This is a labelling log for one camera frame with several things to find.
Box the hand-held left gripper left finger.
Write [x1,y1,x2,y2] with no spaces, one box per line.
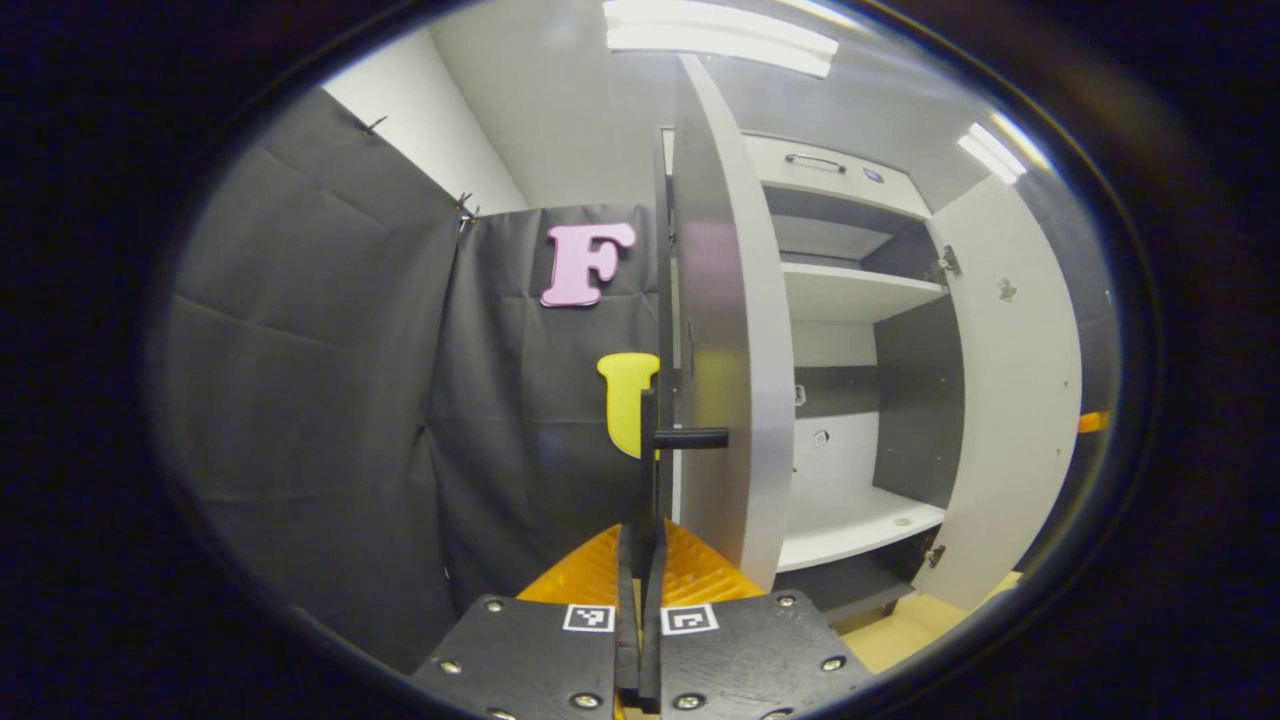
[410,522,641,720]

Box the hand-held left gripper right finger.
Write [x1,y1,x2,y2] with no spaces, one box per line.
[640,518,876,720]

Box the grey shoe cabinet door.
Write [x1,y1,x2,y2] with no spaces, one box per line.
[915,175,1084,613]
[655,55,797,593]

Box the grey double-door shoe cabinet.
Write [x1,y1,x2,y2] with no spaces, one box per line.
[655,128,968,626]

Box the black door handle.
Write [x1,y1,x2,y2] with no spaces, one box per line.
[638,388,731,531]

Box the grey cabinet drawer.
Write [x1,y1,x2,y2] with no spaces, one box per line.
[745,133,934,221]

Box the small ceiling light panel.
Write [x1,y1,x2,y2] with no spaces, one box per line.
[957,122,1031,186]

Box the black backdrop cloth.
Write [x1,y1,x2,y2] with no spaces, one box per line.
[155,85,673,676]

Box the large ceiling light panel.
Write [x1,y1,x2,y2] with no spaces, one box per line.
[603,0,841,79]

